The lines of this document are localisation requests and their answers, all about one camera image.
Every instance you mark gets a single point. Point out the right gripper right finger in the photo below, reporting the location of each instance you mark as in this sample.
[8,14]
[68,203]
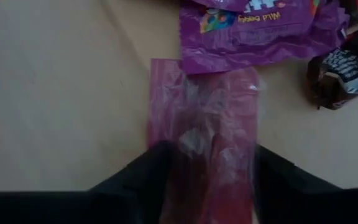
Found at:
[291,202]

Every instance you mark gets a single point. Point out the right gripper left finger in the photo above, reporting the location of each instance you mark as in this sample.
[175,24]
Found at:
[120,202]

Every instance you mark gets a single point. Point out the purple Skittles candy pack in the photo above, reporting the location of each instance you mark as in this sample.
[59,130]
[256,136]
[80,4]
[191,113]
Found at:
[259,40]
[219,3]

